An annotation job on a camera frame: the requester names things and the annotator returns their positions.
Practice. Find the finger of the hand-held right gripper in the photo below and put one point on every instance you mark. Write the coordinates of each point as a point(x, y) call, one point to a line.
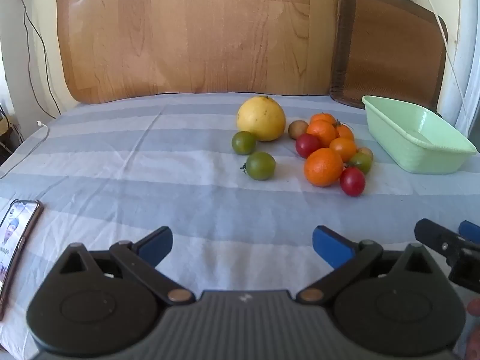
point(471, 230)
point(435, 234)

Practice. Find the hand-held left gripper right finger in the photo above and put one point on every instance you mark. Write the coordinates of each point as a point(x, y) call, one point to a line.
point(332, 247)

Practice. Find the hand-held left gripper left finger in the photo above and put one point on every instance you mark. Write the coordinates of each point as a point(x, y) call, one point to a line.
point(155, 245)

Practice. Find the light green plastic basin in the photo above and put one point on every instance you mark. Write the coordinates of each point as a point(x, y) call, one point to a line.
point(412, 150)

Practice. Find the brown kiwi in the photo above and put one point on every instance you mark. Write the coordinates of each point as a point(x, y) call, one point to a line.
point(366, 151)
point(297, 129)

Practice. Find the person's right hand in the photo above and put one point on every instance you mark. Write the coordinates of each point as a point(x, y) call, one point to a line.
point(475, 309)

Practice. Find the striped bedsheet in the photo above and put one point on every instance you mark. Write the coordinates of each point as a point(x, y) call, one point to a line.
point(150, 195)

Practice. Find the large mandarin orange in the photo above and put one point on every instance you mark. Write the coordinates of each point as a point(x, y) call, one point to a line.
point(323, 167)

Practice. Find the green and red tomato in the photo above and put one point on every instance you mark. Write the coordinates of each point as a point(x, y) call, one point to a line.
point(361, 163)

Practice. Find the orange tomato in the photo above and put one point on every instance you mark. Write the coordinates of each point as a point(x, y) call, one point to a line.
point(345, 132)
point(343, 149)

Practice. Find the smartphone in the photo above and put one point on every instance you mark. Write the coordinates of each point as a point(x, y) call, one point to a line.
point(17, 247)

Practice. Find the yellow grapefruit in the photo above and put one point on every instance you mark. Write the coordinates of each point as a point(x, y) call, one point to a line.
point(260, 118)

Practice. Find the brown woven seat cushion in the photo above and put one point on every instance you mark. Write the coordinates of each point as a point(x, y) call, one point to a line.
point(390, 52)

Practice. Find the wooden headboard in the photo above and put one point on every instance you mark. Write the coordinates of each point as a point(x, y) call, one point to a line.
point(187, 30)

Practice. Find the white window frame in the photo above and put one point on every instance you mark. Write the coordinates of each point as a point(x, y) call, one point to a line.
point(470, 45)

